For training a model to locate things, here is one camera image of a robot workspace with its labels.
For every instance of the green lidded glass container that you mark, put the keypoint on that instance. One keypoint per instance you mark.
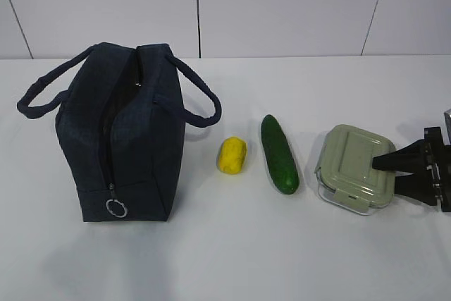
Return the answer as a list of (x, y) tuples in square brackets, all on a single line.
[(345, 174)]

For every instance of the yellow lemon-shaped fruit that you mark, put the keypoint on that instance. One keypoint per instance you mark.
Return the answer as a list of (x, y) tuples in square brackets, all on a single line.
[(232, 155)]

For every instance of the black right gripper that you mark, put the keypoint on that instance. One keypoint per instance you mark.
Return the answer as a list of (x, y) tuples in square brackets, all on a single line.
[(431, 185)]

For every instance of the green cucumber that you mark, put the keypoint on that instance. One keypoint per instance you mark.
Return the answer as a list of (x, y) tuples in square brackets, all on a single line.
[(279, 159)]

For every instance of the navy blue lunch bag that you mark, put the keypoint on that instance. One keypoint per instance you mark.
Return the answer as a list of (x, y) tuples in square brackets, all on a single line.
[(121, 114)]

